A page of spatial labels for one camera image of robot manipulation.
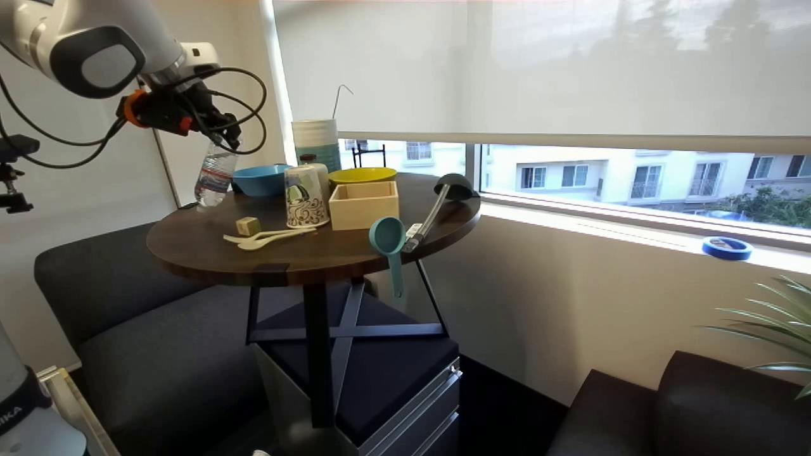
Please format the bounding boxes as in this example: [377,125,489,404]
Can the green potted plant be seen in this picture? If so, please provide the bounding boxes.
[717,274,811,404]

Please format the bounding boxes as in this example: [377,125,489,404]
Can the thin metal rod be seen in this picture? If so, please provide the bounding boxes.
[327,82,357,125]

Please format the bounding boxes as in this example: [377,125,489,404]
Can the black metal table leg frame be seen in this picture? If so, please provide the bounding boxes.
[244,274,451,428]

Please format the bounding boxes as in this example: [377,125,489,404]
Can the yellow bowl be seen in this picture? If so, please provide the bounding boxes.
[327,165,400,187]

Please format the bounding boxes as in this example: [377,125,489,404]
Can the teal ball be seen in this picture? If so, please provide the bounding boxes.
[367,217,410,300]

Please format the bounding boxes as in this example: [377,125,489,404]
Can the blue plastic bowl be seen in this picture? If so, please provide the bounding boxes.
[229,163,294,204]

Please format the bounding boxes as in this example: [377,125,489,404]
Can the light wooden box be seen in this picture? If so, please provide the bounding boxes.
[327,180,403,234]

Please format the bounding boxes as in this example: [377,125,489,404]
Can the blue dish on sill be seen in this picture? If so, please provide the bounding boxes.
[699,237,755,265]

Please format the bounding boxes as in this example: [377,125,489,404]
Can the pale robot mount platform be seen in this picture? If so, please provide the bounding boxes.
[36,363,123,456]

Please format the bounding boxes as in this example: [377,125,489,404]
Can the clear plastic water bottle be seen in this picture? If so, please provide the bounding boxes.
[194,143,242,210]

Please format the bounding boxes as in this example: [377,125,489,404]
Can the white plastic spoon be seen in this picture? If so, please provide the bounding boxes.
[237,225,319,253]

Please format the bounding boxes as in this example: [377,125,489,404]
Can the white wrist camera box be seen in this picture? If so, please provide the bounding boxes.
[178,38,224,75]

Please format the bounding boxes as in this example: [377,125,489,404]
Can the black ladle pale handle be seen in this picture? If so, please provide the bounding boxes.
[400,173,481,256]

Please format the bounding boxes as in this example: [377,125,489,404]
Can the dark leather armchair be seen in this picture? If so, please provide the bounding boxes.
[546,350,811,456]

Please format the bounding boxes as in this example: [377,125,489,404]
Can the dark grey bench sofa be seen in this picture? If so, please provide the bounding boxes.
[33,222,281,456]

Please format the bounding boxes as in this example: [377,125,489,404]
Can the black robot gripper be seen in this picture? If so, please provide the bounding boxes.
[116,80,244,158]

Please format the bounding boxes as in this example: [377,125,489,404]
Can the black camera tripod mount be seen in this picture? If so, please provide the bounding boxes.
[0,132,44,217]

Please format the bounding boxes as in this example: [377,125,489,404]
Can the white roller window blind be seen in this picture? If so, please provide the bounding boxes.
[275,0,811,158]

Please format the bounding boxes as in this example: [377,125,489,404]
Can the patterned paper cup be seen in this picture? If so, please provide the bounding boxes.
[281,163,332,234]

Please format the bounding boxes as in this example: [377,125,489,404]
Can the metal cabinet with dark cushion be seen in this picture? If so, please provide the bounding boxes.
[252,289,466,456]

